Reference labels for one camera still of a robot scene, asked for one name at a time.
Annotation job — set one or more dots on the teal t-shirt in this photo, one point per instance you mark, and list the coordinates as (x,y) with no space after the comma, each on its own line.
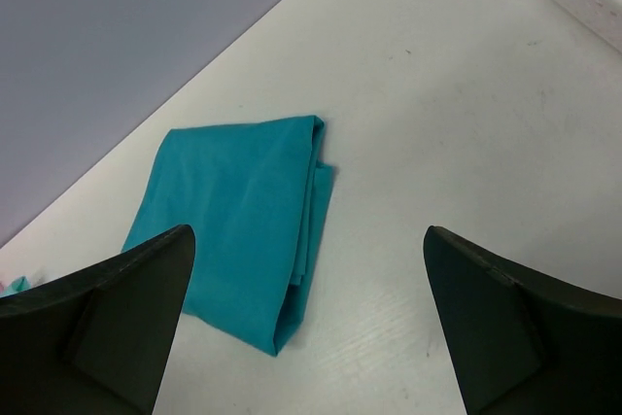
(256,196)

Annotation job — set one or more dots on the folded mint t-shirt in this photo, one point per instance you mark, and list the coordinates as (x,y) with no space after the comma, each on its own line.
(20,284)

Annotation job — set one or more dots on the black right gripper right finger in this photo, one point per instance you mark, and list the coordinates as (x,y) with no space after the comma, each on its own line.
(521,341)

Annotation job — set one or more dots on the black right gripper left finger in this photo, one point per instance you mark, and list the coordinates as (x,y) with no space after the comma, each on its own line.
(97,341)

